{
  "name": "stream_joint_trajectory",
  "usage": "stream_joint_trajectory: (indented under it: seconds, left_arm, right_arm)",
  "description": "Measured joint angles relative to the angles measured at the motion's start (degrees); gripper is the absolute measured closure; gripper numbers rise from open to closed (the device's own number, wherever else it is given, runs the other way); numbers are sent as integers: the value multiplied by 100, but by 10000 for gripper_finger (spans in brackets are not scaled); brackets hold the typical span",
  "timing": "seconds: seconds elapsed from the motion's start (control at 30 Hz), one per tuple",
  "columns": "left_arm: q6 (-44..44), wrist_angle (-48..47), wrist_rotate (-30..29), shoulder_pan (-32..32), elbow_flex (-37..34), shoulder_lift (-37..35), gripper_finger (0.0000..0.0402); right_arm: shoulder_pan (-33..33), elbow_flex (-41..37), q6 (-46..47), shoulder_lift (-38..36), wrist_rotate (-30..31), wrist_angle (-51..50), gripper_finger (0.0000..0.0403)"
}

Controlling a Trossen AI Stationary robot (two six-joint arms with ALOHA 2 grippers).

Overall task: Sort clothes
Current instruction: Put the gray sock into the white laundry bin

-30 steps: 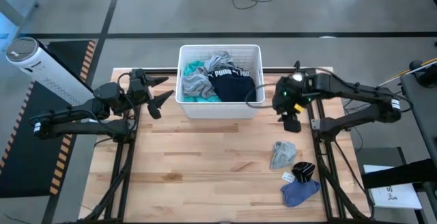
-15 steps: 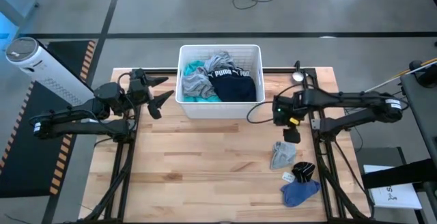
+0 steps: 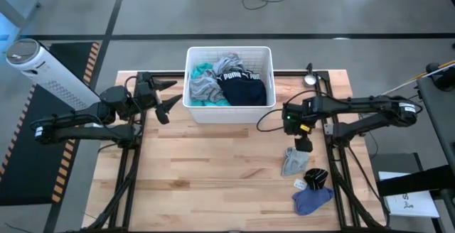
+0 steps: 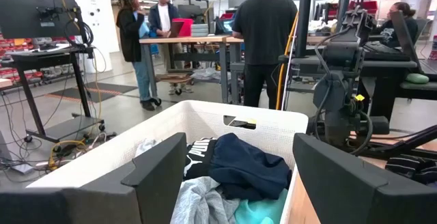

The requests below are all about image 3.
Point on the round silver lamp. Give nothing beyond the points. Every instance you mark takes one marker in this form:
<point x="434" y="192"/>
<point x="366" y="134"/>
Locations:
<point x="310" y="79"/>

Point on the black mat with orange stripes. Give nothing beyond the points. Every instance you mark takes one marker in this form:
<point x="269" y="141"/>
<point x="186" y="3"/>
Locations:
<point x="21" y="162"/>

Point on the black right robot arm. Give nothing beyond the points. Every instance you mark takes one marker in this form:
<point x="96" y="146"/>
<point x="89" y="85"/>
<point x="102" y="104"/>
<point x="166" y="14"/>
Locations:
<point x="355" y="103"/>

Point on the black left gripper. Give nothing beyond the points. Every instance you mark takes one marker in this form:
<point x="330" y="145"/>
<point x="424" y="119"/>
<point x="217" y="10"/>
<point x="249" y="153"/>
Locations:
<point x="145" y="91"/>

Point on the grey garment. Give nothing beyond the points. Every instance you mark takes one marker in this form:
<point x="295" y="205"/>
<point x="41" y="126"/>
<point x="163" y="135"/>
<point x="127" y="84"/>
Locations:
<point x="229" y="64"/>

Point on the teal garment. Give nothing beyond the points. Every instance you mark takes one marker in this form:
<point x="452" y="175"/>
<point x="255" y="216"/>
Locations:
<point x="199" y="71"/>

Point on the blue sock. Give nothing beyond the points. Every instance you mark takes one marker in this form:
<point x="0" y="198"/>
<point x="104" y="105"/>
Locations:
<point x="311" y="201"/>

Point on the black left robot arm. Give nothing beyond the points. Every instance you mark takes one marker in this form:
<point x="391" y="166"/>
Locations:
<point x="71" y="119"/>

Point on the white perforated plastic basket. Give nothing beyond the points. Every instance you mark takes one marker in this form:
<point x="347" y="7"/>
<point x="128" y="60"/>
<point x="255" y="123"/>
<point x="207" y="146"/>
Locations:
<point x="231" y="116"/>

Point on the black beam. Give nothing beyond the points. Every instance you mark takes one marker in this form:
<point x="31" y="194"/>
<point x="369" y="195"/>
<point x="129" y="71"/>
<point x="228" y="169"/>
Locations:
<point x="416" y="183"/>

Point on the grey sock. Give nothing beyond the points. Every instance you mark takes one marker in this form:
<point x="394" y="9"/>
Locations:
<point x="295" y="163"/>

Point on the small white tag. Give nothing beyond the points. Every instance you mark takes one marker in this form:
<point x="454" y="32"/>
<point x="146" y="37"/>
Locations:
<point x="300" y="184"/>

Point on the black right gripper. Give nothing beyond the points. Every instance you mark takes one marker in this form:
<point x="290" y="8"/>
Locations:
<point x="305" y="129"/>

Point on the black desk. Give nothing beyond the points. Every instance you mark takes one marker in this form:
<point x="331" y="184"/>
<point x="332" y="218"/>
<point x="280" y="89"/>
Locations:
<point x="437" y="119"/>

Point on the dark white-striped sock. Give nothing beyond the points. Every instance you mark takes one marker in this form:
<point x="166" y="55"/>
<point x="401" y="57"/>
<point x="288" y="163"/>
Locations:
<point x="316" y="178"/>

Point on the white printed booklet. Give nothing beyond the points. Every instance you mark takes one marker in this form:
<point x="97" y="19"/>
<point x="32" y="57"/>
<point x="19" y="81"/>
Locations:
<point x="409" y="204"/>

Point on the white air purifier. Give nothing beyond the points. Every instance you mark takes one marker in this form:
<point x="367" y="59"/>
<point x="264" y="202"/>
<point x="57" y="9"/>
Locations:
<point x="53" y="80"/>

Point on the small grey cloth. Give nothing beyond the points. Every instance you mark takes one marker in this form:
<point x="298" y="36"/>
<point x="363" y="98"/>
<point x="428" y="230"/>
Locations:
<point x="204" y="87"/>

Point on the navy Puma shorts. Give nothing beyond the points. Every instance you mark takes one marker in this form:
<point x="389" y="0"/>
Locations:
<point x="245" y="92"/>

